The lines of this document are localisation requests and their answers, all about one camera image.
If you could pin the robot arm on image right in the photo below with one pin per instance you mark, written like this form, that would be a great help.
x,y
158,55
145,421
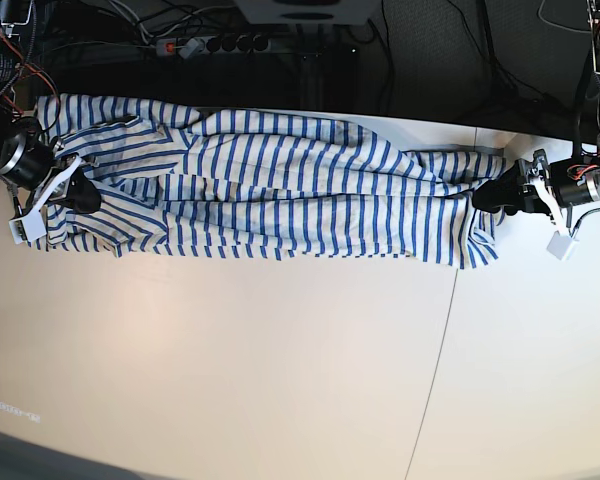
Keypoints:
x,y
590,75

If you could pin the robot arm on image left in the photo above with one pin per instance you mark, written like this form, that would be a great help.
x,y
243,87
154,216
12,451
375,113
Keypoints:
x,y
18,35

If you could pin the blue white striped T-shirt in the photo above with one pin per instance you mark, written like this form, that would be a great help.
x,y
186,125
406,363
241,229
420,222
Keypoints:
x,y
251,184

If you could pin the aluminium profile stand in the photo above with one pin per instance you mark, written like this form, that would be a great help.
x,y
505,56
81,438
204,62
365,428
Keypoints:
x,y
327,80

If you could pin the grey box under table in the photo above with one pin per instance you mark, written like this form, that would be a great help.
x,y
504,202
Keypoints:
x,y
340,12

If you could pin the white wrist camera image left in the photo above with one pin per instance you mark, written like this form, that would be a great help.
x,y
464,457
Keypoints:
x,y
30,225

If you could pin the black power strip red switch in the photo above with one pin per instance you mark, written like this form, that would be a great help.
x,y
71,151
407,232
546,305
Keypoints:
x,y
186,48

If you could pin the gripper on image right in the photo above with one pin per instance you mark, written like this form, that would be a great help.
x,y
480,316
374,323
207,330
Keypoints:
x,y
570,183

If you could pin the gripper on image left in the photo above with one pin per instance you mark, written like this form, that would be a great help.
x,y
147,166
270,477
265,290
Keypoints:
x,y
26,162

